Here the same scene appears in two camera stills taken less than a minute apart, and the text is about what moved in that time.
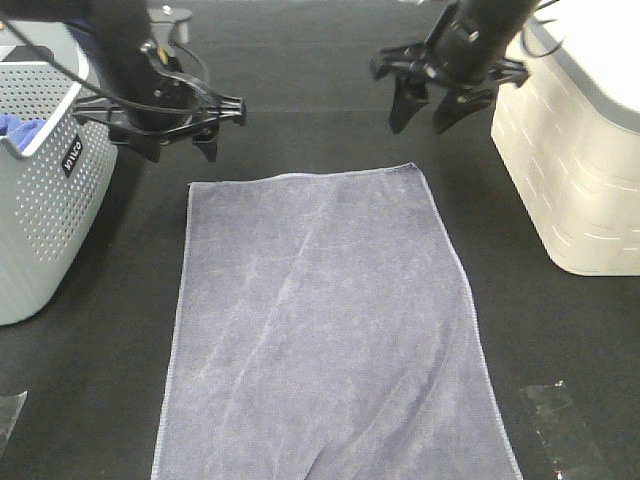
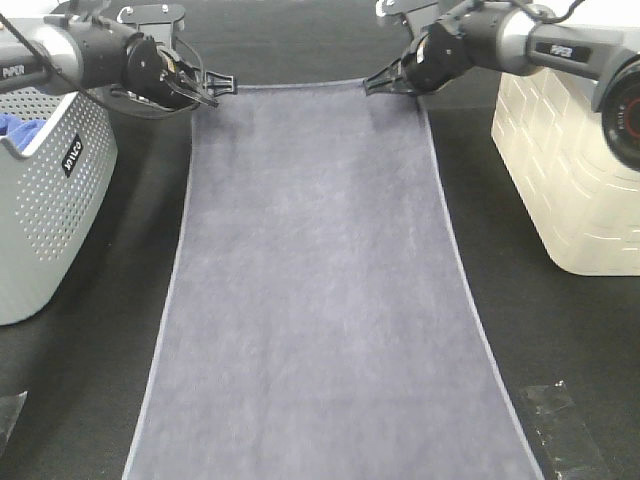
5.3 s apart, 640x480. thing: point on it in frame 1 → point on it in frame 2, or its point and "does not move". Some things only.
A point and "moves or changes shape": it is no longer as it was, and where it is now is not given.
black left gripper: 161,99 → 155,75
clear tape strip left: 10,408 does not move
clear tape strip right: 569,448 does not move
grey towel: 325,330 moves or changes shape
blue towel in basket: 20,131 does not move
